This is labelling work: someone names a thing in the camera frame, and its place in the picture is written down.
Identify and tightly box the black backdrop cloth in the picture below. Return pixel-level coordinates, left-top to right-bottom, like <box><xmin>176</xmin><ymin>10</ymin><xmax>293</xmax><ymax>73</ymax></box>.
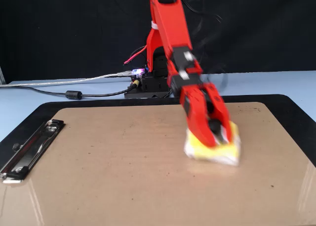
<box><xmin>0</xmin><ymin>0</ymin><xmax>316</xmax><ymax>85</ymax></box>

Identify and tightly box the black power cable with ferrite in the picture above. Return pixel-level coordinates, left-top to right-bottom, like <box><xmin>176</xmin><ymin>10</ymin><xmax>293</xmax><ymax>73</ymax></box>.
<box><xmin>14</xmin><ymin>81</ymin><xmax>139</xmax><ymax>100</ymax></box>

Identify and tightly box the brown clipboard board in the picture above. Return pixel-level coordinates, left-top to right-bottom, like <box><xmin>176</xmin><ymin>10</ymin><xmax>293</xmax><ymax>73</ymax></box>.
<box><xmin>0</xmin><ymin>101</ymin><xmax>316</xmax><ymax>226</ymax></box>

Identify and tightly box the yellow sponge with black knob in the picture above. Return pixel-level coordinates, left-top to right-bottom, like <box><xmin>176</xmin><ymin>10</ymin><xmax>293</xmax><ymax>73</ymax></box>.
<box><xmin>183</xmin><ymin>120</ymin><xmax>241</xmax><ymax>167</ymax></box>

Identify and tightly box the red wire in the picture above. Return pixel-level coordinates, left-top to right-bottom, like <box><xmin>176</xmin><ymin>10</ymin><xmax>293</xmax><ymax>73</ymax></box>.
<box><xmin>123</xmin><ymin>45</ymin><xmax>148</xmax><ymax>65</ymax></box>

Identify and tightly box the black servo wire bundle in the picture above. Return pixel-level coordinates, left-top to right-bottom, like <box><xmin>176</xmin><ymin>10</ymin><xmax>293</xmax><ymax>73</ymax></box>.
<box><xmin>176</xmin><ymin>0</ymin><xmax>229</xmax><ymax>94</ymax></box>

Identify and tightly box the black desk mat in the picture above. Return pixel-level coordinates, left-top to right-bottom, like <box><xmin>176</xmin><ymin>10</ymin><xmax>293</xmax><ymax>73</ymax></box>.
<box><xmin>0</xmin><ymin>94</ymin><xmax>316</xmax><ymax>174</ymax></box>

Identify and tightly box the silver metal clipboard clip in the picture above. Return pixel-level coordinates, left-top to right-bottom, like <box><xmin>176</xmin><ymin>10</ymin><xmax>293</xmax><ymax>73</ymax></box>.
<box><xmin>0</xmin><ymin>119</ymin><xmax>66</xmax><ymax>185</ymax></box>

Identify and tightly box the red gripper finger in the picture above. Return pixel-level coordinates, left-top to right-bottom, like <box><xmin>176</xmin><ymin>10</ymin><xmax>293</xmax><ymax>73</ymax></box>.
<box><xmin>202</xmin><ymin>83</ymin><xmax>233</xmax><ymax>144</ymax></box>
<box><xmin>179</xmin><ymin>86</ymin><xmax>218</xmax><ymax>148</ymax></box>

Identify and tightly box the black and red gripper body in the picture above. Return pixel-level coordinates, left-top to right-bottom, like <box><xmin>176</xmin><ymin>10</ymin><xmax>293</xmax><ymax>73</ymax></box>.
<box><xmin>167</xmin><ymin>72</ymin><xmax>204</xmax><ymax>97</ymax></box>

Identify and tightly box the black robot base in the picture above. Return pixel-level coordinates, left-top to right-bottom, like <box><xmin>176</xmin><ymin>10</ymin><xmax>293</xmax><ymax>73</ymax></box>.
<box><xmin>124</xmin><ymin>51</ymin><xmax>179</xmax><ymax>99</ymax></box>

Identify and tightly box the motor controller circuit board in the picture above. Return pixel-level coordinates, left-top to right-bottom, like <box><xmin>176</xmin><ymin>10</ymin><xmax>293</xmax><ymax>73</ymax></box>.
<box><xmin>130</xmin><ymin>67</ymin><xmax>147</xmax><ymax>80</ymax></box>

